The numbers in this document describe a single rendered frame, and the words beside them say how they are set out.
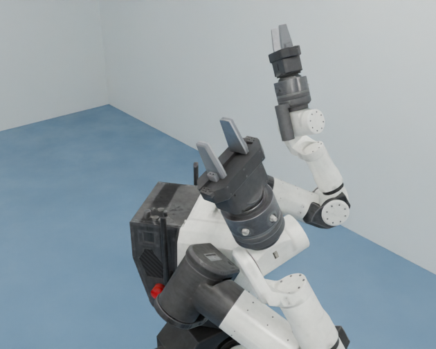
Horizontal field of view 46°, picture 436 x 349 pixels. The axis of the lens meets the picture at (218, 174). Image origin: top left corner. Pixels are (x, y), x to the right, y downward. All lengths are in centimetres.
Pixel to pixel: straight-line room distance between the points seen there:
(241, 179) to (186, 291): 35
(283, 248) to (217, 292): 21
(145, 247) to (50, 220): 255
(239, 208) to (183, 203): 49
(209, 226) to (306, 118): 39
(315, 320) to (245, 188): 29
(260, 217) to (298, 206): 66
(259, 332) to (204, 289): 13
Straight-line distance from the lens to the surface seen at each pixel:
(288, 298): 89
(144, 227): 117
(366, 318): 290
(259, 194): 77
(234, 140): 75
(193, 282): 101
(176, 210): 120
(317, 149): 140
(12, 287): 320
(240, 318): 101
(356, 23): 314
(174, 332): 139
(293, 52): 134
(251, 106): 386
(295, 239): 86
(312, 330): 93
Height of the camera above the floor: 192
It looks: 28 degrees down
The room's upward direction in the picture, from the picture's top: straight up
